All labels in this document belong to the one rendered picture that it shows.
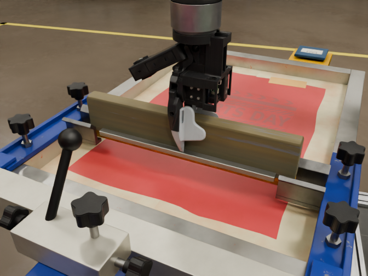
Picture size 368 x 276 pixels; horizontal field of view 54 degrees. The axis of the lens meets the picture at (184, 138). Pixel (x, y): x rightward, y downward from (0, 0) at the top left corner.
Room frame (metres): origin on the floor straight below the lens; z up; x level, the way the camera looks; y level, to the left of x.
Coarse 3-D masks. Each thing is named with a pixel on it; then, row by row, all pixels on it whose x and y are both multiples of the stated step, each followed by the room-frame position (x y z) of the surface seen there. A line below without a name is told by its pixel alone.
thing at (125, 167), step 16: (240, 80) 0.98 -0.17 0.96; (160, 96) 0.88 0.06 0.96; (112, 144) 0.65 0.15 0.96; (80, 160) 0.59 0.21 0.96; (96, 160) 0.59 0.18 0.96; (112, 160) 0.59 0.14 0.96; (128, 160) 0.59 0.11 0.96; (144, 160) 0.59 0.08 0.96; (160, 160) 0.59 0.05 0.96; (176, 160) 0.59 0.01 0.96; (96, 176) 0.54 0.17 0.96; (112, 176) 0.54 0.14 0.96; (128, 176) 0.54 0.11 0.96; (144, 176) 0.54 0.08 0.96; (160, 176) 0.54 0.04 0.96; (176, 176) 0.54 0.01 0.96; (144, 192) 0.49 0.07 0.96; (160, 192) 0.49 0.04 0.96
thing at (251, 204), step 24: (288, 96) 0.88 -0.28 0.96; (312, 96) 0.88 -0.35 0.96; (312, 120) 0.75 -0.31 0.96; (192, 168) 0.56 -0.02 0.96; (168, 192) 0.49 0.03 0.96; (192, 192) 0.49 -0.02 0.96; (216, 192) 0.49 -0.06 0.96; (240, 192) 0.49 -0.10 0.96; (264, 192) 0.49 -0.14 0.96; (216, 216) 0.43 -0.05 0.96; (240, 216) 0.43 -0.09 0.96; (264, 216) 0.43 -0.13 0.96
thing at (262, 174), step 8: (104, 128) 0.61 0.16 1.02; (112, 136) 0.59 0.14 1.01; (120, 136) 0.58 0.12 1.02; (128, 136) 0.58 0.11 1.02; (136, 144) 0.56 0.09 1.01; (144, 144) 0.56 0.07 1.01; (152, 144) 0.55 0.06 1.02; (160, 144) 0.55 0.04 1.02; (168, 152) 0.54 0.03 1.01; (176, 152) 0.53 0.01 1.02; (184, 152) 0.53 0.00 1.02; (192, 152) 0.53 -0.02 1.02; (200, 160) 0.51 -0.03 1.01; (208, 160) 0.50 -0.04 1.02; (216, 160) 0.50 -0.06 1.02; (224, 160) 0.50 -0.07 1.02; (224, 168) 0.49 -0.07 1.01; (232, 168) 0.48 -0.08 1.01; (240, 168) 0.48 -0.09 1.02; (248, 168) 0.48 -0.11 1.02; (256, 168) 0.48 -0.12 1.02; (256, 176) 0.47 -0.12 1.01; (264, 176) 0.46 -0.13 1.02; (272, 176) 0.46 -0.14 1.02
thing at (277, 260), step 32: (256, 64) 1.07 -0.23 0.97; (288, 64) 1.03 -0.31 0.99; (128, 96) 0.84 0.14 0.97; (352, 96) 0.81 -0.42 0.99; (352, 128) 0.65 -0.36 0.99; (32, 160) 0.55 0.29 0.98; (96, 192) 0.45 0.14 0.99; (160, 224) 0.38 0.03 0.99; (192, 224) 0.38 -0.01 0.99; (256, 256) 0.32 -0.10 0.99; (288, 256) 0.32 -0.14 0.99
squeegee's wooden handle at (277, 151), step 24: (96, 96) 0.62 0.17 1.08; (120, 96) 0.62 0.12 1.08; (96, 120) 0.62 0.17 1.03; (120, 120) 0.59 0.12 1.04; (144, 120) 0.57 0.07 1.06; (168, 120) 0.55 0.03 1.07; (216, 120) 0.53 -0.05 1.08; (168, 144) 0.55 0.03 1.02; (192, 144) 0.53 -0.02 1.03; (216, 144) 0.51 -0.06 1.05; (240, 144) 0.49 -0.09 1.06; (264, 144) 0.48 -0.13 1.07; (288, 144) 0.46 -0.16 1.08; (264, 168) 0.47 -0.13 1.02; (288, 168) 0.46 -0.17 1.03
